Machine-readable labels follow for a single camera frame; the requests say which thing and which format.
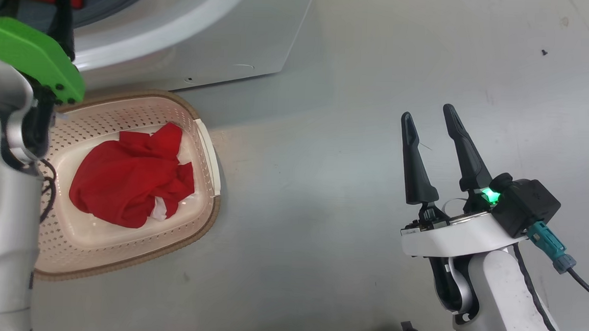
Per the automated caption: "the cream perforated laundry basket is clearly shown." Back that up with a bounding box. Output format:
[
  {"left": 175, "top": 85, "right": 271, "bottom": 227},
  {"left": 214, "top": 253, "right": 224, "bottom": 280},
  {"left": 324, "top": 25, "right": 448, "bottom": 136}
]
[{"left": 33, "top": 87, "right": 225, "bottom": 287}]

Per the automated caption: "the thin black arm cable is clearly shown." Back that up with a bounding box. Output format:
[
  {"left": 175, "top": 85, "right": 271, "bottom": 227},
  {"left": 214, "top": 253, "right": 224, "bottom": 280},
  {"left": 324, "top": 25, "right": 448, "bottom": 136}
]
[
  {"left": 37, "top": 158, "right": 58, "bottom": 225},
  {"left": 509, "top": 243, "right": 574, "bottom": 331}
]

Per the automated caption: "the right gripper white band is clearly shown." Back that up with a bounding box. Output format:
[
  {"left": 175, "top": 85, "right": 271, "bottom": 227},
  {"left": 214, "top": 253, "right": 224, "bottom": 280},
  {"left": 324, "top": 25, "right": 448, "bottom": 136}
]
[{"left": 396, "top": 102, "right": 532, "bottom": 262}]

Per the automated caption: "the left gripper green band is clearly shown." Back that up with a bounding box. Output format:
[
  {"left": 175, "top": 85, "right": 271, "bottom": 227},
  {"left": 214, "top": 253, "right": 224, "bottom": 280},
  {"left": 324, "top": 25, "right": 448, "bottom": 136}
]
[{"left": 0, "top": 0, "right": 89, "bottom": 106}]

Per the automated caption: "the white front-load washing machine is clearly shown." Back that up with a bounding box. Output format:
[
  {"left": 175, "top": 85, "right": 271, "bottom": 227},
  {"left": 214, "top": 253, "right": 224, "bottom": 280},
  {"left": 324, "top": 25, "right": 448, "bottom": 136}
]
[{"left": 0, "top": 0, "right": 315, "bottom": 99}]

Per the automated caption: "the black cable with teal connector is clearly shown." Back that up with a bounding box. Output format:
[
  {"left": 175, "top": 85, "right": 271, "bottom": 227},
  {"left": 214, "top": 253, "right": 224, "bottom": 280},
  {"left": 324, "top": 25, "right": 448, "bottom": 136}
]
[{"left": 524, "top": 220, "right": 589, "bottom": 304}]

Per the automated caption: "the red and white garment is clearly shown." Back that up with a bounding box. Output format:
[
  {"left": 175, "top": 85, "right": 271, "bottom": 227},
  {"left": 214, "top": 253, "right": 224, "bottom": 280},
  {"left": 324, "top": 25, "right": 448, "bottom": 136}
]
[{"left": 68, "top": 119, "right": 198, "bottom": 231}]

